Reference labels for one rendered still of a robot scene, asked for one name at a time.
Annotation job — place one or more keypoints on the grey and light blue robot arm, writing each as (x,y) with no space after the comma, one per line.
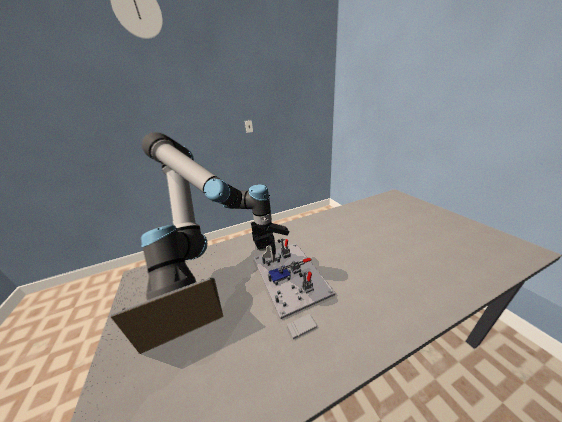
(164,248)

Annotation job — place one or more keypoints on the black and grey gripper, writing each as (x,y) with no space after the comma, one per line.
(264,239)

